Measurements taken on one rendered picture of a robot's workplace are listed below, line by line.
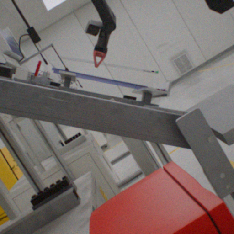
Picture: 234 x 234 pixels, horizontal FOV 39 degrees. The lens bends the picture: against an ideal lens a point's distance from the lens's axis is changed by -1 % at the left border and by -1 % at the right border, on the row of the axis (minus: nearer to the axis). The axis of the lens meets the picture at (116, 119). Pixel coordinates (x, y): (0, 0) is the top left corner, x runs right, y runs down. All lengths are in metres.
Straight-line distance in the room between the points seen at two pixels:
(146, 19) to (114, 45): 1.10
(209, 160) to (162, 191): 0.36
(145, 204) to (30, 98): 0.41
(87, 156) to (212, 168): 1.53
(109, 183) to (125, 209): 1.86
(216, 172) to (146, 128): 0.15
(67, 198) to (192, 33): 8.47
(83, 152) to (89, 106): 1.49
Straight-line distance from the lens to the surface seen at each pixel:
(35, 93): 0.62
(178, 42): 9.12
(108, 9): 1.64
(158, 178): 0.30
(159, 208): 0.24
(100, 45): 1.68
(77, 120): 0.62
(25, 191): 2.19
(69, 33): 8.88
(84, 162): 2.11
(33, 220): 1.04
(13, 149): 1.38
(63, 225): 0.92
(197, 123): 0.60
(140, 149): 1.58
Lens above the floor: 0.87
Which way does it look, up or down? 6 degrees down
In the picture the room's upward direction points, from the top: 31 degrees counter-clockwise
